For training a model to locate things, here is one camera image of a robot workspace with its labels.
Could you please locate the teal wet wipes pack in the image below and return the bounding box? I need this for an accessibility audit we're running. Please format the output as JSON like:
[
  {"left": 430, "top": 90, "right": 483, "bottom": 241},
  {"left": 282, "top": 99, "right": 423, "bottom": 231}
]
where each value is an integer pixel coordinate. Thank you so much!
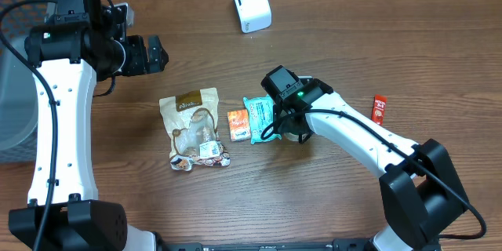
[{"left": 243, "top": 95, "right": 282, "bottom": 144}]

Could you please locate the beige snack pouch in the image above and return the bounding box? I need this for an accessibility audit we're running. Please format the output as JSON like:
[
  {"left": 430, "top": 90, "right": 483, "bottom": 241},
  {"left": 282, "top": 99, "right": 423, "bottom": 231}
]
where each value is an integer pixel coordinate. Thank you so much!
[{"left": 159, "top": 88, "right": 231, "bottom": 172}]

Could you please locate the red coffee stick sachet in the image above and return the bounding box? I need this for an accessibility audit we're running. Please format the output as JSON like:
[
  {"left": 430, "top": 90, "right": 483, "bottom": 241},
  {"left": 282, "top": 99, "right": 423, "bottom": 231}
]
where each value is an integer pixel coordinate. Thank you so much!
[{"left": 371, "top": 95, "right": 387, "bottom": 126}]

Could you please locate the green lid jar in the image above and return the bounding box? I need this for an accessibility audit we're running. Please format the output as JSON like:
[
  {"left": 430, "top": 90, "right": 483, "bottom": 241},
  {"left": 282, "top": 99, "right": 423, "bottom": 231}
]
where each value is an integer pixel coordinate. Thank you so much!
[{"left": 283, "top": 133, "right": 304, "bottom": 143}]

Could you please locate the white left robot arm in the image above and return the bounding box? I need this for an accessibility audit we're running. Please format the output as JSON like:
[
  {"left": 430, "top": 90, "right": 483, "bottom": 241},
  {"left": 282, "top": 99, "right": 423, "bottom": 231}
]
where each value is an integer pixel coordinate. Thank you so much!
[{"left": 9, "top": 1, "right": 169, "bottom": 250}]

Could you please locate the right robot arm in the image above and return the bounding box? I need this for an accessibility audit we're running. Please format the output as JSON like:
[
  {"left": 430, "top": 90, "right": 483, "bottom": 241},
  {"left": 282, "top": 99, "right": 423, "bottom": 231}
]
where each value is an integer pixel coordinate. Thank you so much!
[{"left": 261, "top": 77, "right": 471, "bottom": 250}]

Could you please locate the white barcode scanner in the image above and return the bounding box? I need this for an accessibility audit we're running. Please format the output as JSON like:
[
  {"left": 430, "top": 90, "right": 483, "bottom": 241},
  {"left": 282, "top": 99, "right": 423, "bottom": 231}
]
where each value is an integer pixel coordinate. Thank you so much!
[{"left": 234, "top": 0, "right": 272, "bottom": 34}]

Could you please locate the orange small box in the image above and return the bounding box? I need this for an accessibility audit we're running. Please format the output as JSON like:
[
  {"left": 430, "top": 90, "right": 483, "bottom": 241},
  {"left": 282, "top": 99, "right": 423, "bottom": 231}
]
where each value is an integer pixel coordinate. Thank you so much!
[{"left": 227, "top": 109, "right": 251, "bottom": 142}]

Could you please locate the grey plastic shopping basket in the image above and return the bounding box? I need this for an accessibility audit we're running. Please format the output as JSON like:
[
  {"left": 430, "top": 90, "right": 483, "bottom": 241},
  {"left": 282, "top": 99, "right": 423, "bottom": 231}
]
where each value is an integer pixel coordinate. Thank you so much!
[{"left": 1, "top": 0, "right": 55, "bottom": 163}]

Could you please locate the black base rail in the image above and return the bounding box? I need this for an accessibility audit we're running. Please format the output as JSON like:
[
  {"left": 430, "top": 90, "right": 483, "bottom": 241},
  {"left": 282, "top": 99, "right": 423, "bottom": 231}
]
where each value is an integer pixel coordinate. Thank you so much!
[{"left": 162, "top": 237, "right": 442, "bottom": 251}]

